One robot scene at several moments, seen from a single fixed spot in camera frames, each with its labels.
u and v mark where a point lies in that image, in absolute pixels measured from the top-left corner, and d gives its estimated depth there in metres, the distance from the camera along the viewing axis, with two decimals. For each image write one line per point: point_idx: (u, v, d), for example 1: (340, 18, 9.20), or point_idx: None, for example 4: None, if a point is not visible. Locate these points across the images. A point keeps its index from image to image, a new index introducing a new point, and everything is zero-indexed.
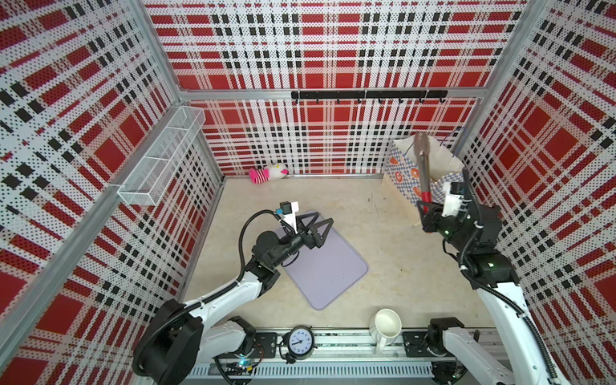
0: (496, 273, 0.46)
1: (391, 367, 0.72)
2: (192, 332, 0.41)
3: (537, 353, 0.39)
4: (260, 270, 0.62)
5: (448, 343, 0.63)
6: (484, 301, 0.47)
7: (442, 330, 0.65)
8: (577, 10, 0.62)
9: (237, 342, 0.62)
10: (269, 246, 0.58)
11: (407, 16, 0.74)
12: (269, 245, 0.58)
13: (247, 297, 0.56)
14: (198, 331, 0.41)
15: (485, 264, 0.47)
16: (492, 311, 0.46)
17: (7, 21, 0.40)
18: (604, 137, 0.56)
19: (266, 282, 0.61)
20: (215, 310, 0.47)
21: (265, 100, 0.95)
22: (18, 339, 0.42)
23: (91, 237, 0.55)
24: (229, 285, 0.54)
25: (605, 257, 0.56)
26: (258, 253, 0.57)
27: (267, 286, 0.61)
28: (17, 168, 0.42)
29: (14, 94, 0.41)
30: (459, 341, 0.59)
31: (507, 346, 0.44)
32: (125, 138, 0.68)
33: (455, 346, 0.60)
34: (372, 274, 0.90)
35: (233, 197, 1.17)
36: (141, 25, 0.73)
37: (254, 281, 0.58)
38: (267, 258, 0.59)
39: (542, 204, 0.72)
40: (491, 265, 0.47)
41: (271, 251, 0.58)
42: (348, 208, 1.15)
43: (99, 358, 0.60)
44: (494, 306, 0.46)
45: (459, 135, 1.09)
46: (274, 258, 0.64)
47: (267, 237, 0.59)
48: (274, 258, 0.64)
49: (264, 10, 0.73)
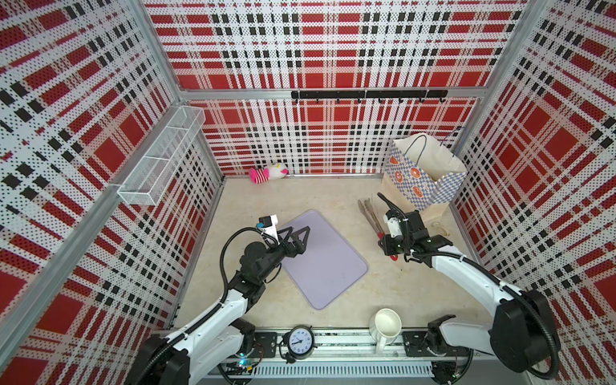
0: (436, 244, 0.60)
1: (391, 367, 0.72)
2: (179, 366, 0.40)
3: (484, 275, 0.49)
4: (244, 285, 0.62)
5: (448, 337, 0.62)
6: (443, 272, 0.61)
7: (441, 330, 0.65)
8: (577, 10, 0.62)
9: (233, 348, 0.61)
10: (257, 255, 0.60)
11: (407, 16, 0.74)
12: (257, 254, 0.60)
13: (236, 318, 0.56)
14: (187, 364, 0.41)
15: (426, 241, 0.61)
16: (450, 272, 0.56)
17: (7, 21, 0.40)
18: (604, 137, 0.56)
19: (253, 297, 0.60)
20: (200, 338, 0.46)
21: (265, 100, 0.95)
22: (18, 339, 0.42)
23: (91, 237, 0.55)
24: (212, 310, 0.53)
25: (605, 257, 0.56)
26: (245, 265, 0.58)
27: (253, 301, 0.61)
28: (17, 168, 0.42)
29: (14, 94, 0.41)
30: (451, 323, 0.63)
31: (472, 290, 0.51)
32: (125, 138, 0.68)
33: (455, 334, 0.60)
34: (372, 274, 0.90)
35: (233, 197, 1.17)
36: (141, 25, 0.73)
37: (239, 298, 0.57)
38: (255, 268, 0.60)
39: (542, 204, 0.72)
40: (429, 240, 0.61)
41: (260, 261, 0.60)
42: (348, 208, 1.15)
43: (99, 358, 0.60)
44: (446, 265, 0.56)
45: (459, 135, 1.09)
46: (263, 269, 0.63)
47: (256, 249, 0.61)
48: (261, 269, 0.63)
49: (264, 10, 0.73)
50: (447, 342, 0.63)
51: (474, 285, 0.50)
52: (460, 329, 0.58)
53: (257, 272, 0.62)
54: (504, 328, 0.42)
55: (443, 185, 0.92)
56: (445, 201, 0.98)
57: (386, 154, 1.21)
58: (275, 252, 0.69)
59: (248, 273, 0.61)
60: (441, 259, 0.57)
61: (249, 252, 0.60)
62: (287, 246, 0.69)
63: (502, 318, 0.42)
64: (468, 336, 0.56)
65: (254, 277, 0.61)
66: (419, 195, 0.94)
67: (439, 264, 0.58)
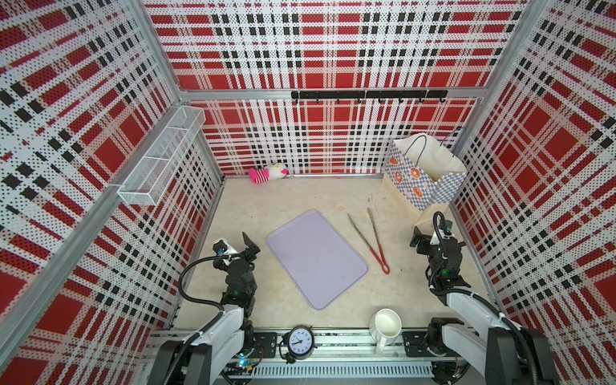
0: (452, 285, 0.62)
1: (391, 367, 0.72)
2: (204, 354, 0.43)
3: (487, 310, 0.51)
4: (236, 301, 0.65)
5: (447, 338, 0.63)
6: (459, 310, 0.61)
7: (442, 326, 0.65)
8: (577, 10, 0.62)
9: (236, 347, 0.61)
10: (242, 271, 0.64)
11: (407, 16, 0.74)
12: (241, 269, 0.64)
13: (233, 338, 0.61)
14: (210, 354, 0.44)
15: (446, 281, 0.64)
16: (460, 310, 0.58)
17: (7, 21, 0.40)
18: (604, 137, 0.56)
19: (246, 309, 0.65)
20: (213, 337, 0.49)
21: (265, 100, 0.95)
22: (18, 340, 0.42)
23: (91, 237, 0.55)
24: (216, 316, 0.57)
25: (605, 257, 0.56)
26: (232, 284, 0.62)
27: (248, 314, 0.65)
28: (17, 168, 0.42)
29: (14, 94, 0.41)
30: (450, 324, 0.65)
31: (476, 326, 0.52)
32: (125, 138, 0.68)
33: (455, 340, 0.60)
34: (372, 274, 0.90)
35: (233, 197, 1.17)
36: (141, 25, 0.73)
37: (237, 308, 0.61)
38: (243, 283, 0.65)
39: (543, 204, 0.71)
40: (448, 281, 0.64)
41: (245, 275, 0.64)
42: (348, 208, 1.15)
43: (99, 358, 0.60)
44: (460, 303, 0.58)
45: (459, 135, 1.09)
46: (249, 280, 0.67)
47: (237, 264, 0.65)
48: (247, 281, 0.67)
49: (264, 10, 0.73)
50: (444, 342, 0.64)
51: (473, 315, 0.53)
52: (457, 337, 0.59)
53: (243, 285, 0.65)
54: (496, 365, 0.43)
55: (442, 185, 0.92)
56: (445, 201, 0.98)
57: (387, 154, 1.19)
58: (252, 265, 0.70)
59: (237, 288, 0.64)
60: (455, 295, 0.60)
61: (232, 270, 0.64)
62: (250, 254, 0.77)
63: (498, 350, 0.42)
64: (464, 344, 0.56)
65: (243, 291, 0.65)
66: (419, 195, 0.94)
67: (450, 300, 0.62)
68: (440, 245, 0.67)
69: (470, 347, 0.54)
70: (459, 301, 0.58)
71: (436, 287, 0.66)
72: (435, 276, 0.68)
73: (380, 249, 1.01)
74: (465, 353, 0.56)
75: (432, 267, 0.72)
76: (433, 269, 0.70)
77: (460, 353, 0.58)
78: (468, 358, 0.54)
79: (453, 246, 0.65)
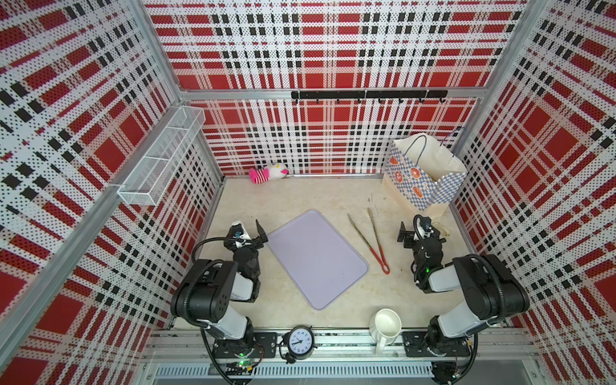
0: None
1: (391, 367, 0.72)
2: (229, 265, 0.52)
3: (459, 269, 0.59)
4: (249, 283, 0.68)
5: (446, 329, 0.63)
6: (434, 285, 0.68)
7: (439, 318, 0.66)
8: (577, 10, 0.62)
9: (240, 326, 0.63)
10: (247, 259, 0.69)
11: (407, 16, 0.74)
12: (246, 257, 0.69)
13: (241, 298, 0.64)
14: (233, 269, 0.52)
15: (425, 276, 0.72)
16: (439, 286, 0.66)
17: (7, 21, 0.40)
18: (604, 137, 0.56)
19: (253, 292, 0.71)
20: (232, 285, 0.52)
21: (265, 100, 0.95)
22: (18, 339, 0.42)
23: (91, 237, 0.55)
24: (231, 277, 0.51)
25: (605, 257, 0.56)
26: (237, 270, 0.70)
27: (253, 297, 0.71)
28: (17, 168, 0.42)
29: (14, 94, 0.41)
30: (446, 314, 0.64)
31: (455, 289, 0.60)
32: (125, 138, 0.68)
33: (447, 330, 0.63)
34: (372, 274, 0.90)
35: (233, 197, 1.17)
36: (141, 25, 0.73)
37: (249, 281, 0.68)
38: (248, 271, 0.70)
39: (542, 204, 0.72)
40: None
41: (250, 263, 0.69)
42: (348, 208, 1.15)
43: (99, 358, 0.60)
44: (437, 281, 0.67)
45: (459, 135, 1.09)
46: (253, 267, 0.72)
47: (244, 253, 0.70)
48: (253, 269, 0.72)
49: (264, 10, 0.73)
50: (444, 335, 0.64)
51: (455, 287, 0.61)
52: (452, 314, 0.61)
53: (247, 273, 0.69)
54: (475, 294, 0.48)
55: (442, 185, 0.92)
56: (446, 201, 0.98)
57: (386, 154, 1.21)
58: (257, 256, 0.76)
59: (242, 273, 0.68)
60: (434, 281, 0.68)
61: (239, 258, 0.69)
62: (260, 243, 0.83)
63: (473, 281, 0.48)
64: (458, 314, 0.58)
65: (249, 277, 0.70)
66: (419, 195, 0.94)
67: (431, 284, 0.69)
68: (423, 245, 0.73)
69: (462, 311, 0.57)
70: (439, 279, 0.66)
71: (419, 281, 0.73)
72: (420, 271, 0.74)
73: (380, 249, 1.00)
74: (459, 322, 0.58)
75: (416, 260, 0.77)
76: (417, 263, 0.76)
77: (456, 332, 0.60)
78: (461, 326, 0.57)
79: (435, 245, 0.71)
